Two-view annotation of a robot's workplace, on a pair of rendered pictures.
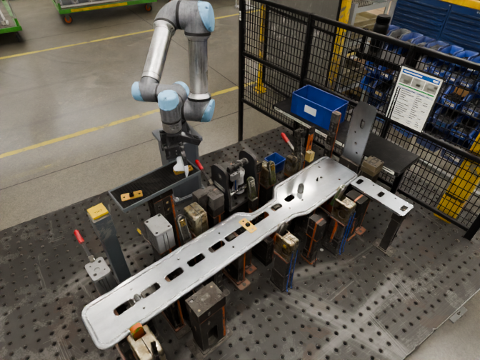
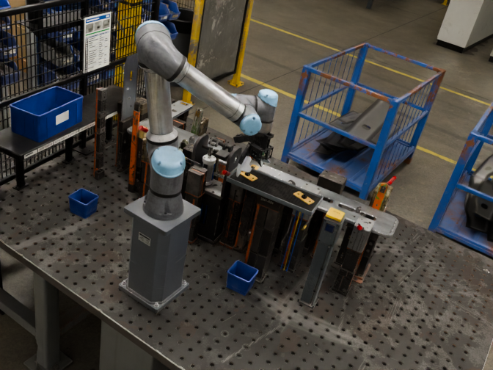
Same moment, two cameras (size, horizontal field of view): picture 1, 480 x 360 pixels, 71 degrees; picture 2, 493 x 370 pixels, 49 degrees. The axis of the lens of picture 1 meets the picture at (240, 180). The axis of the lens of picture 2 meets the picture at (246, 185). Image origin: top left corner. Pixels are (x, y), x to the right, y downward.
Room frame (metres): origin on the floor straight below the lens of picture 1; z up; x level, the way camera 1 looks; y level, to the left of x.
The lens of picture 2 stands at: (2.06, 1.91, 2.27)
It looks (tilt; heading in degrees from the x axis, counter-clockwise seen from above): 31 degrees down; 241
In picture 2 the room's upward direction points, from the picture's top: 12 degrees clockwise
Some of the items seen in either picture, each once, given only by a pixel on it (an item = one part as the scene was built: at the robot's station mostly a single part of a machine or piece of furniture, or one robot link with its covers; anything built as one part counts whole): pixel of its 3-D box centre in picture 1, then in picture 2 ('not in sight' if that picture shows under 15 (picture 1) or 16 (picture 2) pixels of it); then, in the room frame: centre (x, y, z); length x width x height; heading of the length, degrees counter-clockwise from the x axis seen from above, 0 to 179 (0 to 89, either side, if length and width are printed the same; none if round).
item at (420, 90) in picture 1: (412, 99); (96, 42); (1.56, -0.87, 1.30); 0.23 x 0.02 x 0.31; 41
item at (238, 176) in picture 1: (235, 198); (211, 189); (1.19, 0.02, 0.94); 0.18 x 0.13 x 0.49; 131
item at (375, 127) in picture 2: not in sight; (362, 119); (-0.84, -1.53, 0.47); 1.20 x 0.80 x 0.95; 33
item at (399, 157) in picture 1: (338, 129); (73, 117); (1.71, -0.58, 1.02); 0.90 x 0.22 x 0.03; 41
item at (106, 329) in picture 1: (245, 229); (256, 171); (0.95, -0.03, 1.00); 1.38 x 0.22 x 0.02; 131
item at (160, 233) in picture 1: (165, 255); (298, 228); (0.88, 0.32, 0.90); 0.13 x 0.10 x 0.41; 41
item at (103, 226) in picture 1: (112, 248); (320, 260); (0.90, 0.55, 0.92); 0.08 x 0.08 x 0.44; 41
